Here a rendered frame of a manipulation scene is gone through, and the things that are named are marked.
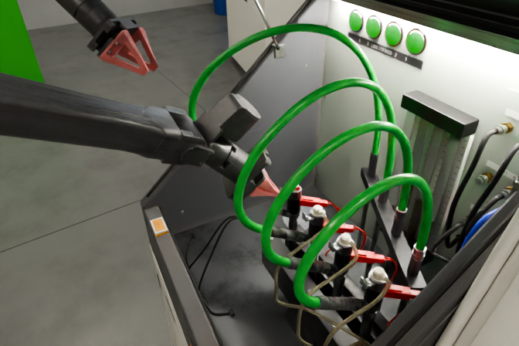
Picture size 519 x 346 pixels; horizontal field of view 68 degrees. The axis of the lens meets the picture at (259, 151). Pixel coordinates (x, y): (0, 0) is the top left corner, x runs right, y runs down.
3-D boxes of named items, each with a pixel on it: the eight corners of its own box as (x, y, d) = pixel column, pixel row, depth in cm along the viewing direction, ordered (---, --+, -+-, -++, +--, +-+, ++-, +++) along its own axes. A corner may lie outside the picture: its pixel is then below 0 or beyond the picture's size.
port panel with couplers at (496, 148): (445, 235, 77) (493, 91, 60) (456, 229, 78) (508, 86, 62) (506, 283, 67) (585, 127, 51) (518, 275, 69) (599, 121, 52)
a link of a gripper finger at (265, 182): (293, 197, 72) (258, 172, 67) (266, 221, 74) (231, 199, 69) (283, 175, 78) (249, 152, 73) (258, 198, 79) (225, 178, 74)
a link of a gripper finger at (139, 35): (171, 55, 76) (134, 18, 74) (158, 59, 69) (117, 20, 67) (149, 79, 78) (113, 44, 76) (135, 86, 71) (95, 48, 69)
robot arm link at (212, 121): (152, 121, 61) (176, 161, 57) (200, 68, 58) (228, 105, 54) (200, 138, 71) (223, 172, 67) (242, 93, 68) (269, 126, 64)
